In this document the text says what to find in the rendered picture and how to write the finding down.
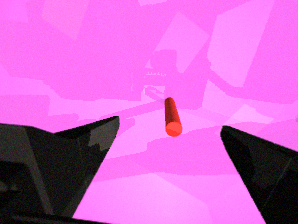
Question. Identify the red peg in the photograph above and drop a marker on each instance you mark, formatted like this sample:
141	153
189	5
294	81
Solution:
173	125

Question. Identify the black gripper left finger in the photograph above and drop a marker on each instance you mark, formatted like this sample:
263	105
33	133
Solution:
62	164

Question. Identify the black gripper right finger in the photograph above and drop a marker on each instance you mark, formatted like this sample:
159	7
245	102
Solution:
269	172

